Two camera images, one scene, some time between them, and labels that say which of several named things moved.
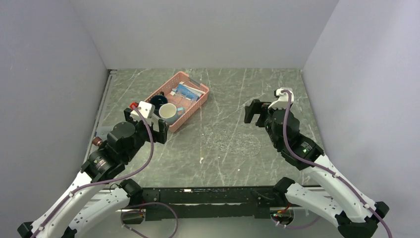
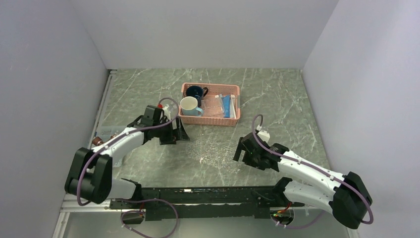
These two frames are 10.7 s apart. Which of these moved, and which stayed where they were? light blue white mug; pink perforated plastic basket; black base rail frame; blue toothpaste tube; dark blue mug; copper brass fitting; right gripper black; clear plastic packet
Moved: blue toothpaste tube; light blue white mug; dark blue mug; right gripper black; pink perforated plastic basket; clear plastic packet
Stayed: black base rail frame; copper brass fitting
